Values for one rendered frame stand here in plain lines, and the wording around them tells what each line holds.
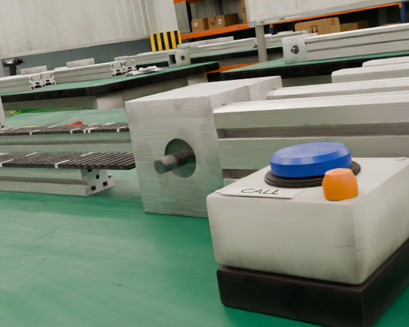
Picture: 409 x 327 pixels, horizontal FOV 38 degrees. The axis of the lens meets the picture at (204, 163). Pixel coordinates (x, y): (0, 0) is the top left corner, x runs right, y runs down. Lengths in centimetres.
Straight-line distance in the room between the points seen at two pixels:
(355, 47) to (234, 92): 170
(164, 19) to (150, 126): 809
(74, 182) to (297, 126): 29
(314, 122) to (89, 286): 17
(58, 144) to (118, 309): 64
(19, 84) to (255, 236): 345
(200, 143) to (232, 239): 16
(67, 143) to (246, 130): 54
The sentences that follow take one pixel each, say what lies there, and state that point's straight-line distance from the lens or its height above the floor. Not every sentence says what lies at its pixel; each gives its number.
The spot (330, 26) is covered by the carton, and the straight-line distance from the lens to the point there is 496.
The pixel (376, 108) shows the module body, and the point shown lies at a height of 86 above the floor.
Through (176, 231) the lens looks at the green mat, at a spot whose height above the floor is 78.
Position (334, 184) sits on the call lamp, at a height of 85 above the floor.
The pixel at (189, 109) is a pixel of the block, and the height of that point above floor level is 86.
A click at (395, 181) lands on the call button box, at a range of 29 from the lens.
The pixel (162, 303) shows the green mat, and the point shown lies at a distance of 33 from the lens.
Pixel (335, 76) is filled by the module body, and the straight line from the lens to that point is 59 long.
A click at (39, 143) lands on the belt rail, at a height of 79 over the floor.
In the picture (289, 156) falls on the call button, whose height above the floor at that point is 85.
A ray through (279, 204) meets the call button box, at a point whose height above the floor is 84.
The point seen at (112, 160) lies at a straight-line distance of 59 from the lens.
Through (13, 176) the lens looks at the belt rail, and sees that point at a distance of 71.
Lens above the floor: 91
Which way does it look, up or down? 12 degrees down
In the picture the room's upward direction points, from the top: 9 degrees counter-clockwise
